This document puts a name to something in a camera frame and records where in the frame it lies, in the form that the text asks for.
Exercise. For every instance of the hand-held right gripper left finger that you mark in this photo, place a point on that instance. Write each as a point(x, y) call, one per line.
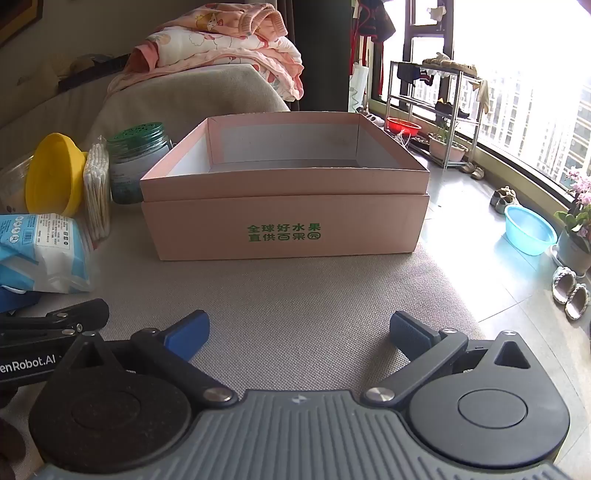
point(187, 330)

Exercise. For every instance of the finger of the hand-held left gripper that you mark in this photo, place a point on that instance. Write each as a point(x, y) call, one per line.
point(87, 311)

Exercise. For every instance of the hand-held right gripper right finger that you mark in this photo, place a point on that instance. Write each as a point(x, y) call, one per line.
point(408, 334)

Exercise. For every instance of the yellow plastic lid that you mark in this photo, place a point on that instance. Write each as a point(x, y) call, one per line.
point(53, 175)

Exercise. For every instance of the pink cardboard box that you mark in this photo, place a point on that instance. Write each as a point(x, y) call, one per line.
point(286, 226)

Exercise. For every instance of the white blue wet wipes packet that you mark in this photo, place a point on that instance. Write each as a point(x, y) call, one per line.
point(41, 254)

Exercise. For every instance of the cotton swab pack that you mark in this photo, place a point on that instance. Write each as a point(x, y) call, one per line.
point(97, 189)

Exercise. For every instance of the clear plastic container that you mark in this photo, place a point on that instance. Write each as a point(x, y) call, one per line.
point(14, 184)

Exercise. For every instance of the blue basin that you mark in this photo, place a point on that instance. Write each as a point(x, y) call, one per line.
point(531, 230)

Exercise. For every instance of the grey slipper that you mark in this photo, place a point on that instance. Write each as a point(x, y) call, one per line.
point(564, 286)
point(577, 302)

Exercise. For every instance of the beige shoes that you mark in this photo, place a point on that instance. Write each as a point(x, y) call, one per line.
point(503, 199)

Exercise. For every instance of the tan shoes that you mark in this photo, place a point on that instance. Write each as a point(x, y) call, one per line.
point(472, 171)

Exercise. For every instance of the potted green plant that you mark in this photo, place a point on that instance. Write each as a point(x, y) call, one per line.
point(447, 147)

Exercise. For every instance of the potted pink orchid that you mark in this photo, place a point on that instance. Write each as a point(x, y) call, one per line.
point(575, 240)

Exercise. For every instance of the red basin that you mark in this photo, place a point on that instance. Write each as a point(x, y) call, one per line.
point(404, 126)

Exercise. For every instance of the dark shoes on rack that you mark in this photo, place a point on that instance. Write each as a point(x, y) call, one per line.
point(450, 108)

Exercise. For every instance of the beige sofa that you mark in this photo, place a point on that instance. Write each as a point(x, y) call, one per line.
point(194, 97)

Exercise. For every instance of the metal shoe rack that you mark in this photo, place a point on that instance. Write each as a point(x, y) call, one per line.
point(466, 92)

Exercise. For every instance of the white plastic bag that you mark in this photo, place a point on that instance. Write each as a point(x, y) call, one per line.
point(359, 87)

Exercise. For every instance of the dark cloth on rack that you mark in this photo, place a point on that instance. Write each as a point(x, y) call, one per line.
point(413, 74)

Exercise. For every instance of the gloves on rack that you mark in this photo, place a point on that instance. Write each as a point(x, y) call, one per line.
point(448, 62)

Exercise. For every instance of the curtain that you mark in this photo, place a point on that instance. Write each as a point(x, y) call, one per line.
point(323, 50)

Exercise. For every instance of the framed picture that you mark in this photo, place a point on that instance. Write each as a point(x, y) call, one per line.
point(16, 18)

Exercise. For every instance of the pink printed blanket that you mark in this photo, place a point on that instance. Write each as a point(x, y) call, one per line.
point(226, 21)

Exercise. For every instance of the hanging dark clothes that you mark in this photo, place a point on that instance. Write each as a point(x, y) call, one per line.
point(376, 21)

